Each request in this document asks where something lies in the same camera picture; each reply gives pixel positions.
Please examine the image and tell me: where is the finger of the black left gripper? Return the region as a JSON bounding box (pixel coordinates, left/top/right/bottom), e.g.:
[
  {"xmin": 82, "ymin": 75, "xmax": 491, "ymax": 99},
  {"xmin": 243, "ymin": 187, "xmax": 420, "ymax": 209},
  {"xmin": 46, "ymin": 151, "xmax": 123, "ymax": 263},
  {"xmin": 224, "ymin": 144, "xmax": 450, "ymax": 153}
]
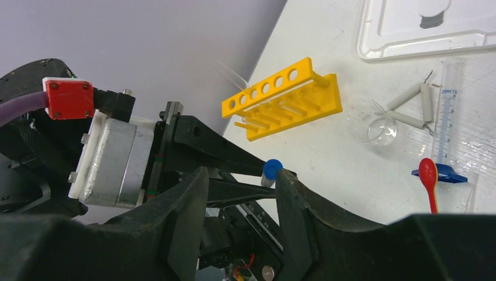
[
  {"xmin": 206, "ymin": 179, "xmax": 275, "ymax": 208},
  {"xmin": 159, "ymin": 102, "xmax": 266, "ymax": 177}
]

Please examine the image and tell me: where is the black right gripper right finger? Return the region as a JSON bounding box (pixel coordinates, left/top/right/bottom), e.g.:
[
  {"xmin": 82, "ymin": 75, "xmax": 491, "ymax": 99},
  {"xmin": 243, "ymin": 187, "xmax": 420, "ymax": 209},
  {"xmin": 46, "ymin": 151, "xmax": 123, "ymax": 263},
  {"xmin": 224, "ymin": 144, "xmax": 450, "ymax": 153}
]
[{"xmin": 275, "ymin": 169, "xmax": 495, "ymax": 280}]

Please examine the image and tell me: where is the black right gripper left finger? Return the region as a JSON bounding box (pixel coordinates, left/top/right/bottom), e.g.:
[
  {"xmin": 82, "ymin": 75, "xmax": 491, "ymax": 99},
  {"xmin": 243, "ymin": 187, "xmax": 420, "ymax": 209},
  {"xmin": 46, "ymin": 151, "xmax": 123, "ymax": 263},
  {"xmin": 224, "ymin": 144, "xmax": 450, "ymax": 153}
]
[{"xmin": 1, "ymin": 167, "xmax": 209, "ymax": 280}]

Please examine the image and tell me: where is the blue capped test tube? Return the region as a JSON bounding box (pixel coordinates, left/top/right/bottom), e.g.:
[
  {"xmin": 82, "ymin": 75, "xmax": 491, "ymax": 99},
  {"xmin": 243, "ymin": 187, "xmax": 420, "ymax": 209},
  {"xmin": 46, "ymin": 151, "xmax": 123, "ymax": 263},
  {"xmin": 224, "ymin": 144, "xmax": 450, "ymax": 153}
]
[{"xmin": 260, "ymin": 159, "xmax": 283, "ymax": 187}]

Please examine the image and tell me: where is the yellow test tube rack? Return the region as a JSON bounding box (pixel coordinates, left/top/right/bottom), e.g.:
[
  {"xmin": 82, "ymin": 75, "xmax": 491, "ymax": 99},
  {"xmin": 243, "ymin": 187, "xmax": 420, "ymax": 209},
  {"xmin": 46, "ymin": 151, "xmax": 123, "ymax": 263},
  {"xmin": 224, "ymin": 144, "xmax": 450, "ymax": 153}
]
[{"xmin": 221, "ymin": 57, "xmax": 343, "ymax": 141}]

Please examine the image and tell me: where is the large clear test tube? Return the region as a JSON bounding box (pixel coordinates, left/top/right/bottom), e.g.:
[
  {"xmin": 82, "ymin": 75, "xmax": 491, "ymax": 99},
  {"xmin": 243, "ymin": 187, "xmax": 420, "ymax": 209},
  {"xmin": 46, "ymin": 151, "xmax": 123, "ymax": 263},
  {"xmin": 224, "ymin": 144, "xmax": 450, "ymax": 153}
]
[{"xmin": 215, "ymin": 60, "xmax": 249, "ymax": 90}]

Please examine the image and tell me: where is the clear glass test tube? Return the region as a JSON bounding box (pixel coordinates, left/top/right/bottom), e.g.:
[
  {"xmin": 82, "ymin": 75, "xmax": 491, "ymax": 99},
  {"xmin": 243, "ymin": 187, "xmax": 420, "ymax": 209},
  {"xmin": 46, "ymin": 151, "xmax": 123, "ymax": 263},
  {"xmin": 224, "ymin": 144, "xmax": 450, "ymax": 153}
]
[{"xmin": 279, "ymin": 101, "xmax": 307, "ymax": 116}]

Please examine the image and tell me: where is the small test tube in rack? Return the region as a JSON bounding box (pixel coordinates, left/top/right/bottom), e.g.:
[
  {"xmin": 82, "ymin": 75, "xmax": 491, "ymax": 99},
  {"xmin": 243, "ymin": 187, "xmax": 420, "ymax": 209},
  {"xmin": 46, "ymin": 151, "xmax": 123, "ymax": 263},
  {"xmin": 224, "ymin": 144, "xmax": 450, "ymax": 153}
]
[{"xmin": 242, "ymin": 117, "xmax": 270, "ymax": 129}]

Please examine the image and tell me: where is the clear watch glass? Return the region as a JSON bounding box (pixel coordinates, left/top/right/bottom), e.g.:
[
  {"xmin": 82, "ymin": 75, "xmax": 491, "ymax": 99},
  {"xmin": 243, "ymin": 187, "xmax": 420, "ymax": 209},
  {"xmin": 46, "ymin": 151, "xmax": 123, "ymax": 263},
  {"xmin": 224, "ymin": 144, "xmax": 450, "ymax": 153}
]
[{"xmin": 346, "ymin": 100, "xmax": 398, "ymax": 148}]

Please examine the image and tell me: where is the clear glass stirring rod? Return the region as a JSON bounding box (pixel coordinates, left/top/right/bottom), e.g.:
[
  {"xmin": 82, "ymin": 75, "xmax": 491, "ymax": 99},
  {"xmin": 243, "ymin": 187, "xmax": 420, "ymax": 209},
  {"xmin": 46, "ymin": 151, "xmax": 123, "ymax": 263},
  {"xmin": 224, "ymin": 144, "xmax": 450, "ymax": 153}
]
[{"xmin": 464, "ymin": 173, "xmax": 480, "ymax": 214}]

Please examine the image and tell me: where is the graduated cylinder blue base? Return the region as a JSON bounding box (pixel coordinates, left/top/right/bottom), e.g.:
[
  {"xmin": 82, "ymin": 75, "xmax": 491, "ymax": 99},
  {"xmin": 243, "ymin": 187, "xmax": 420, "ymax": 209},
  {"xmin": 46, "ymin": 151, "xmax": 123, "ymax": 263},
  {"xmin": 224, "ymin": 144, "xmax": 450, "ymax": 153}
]
[{"xmin": 430, "ymin": 57, "xmax": 468, "ymax": 184}]

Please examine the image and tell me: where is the white bin lid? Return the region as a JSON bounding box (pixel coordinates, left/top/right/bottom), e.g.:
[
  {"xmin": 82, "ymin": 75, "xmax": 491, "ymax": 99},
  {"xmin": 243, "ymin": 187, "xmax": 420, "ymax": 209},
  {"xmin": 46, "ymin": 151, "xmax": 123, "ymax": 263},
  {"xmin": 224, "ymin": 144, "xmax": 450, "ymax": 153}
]
[{"xmin": 355, "ymin": 1, "xmax": 495, "ymax": 62}]

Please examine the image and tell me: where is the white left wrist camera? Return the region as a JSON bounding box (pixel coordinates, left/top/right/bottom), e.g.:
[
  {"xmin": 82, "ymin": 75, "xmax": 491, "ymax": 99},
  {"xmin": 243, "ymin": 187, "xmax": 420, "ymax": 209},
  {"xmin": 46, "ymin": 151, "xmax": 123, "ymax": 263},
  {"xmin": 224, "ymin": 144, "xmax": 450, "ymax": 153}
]
[{"xmin": 42, "ymin": 77, "xmax": 156, "ymax": 208}]

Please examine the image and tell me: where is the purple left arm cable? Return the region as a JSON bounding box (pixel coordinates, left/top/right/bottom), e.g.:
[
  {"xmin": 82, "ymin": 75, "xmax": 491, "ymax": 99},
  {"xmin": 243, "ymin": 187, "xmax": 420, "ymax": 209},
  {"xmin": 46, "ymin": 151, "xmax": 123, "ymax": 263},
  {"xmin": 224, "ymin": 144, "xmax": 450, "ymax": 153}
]
[{"xmin": 0, "ymin": 91, "xmax": 49, "ymax": 127}]

